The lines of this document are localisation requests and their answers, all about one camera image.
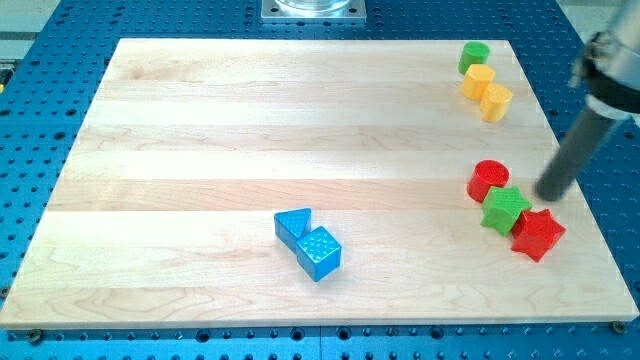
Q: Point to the red cylinder block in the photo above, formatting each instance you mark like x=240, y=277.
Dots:
x=486, y=174

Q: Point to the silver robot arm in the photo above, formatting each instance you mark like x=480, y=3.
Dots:
x=609, y=65

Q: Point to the blue triangle block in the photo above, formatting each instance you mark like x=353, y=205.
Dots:
x=292, y=225

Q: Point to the blue cube block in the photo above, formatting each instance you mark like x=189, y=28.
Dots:
x=318, y=253

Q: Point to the wooden board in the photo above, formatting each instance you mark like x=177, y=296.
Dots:
x=163, y=215

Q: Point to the green star block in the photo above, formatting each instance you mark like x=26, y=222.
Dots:
x=502, y=208

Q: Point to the yellow hexagon block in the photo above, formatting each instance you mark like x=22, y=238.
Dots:
x=476, y=81

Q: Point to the yellow cylinder block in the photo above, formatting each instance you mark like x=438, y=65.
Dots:
x=495, y=102

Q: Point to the green cylinder block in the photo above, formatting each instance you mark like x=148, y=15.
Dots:
x=473, y=52

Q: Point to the red star block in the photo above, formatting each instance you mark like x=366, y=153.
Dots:
x=535, y=233

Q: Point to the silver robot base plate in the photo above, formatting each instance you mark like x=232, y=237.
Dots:
x=307, y=10

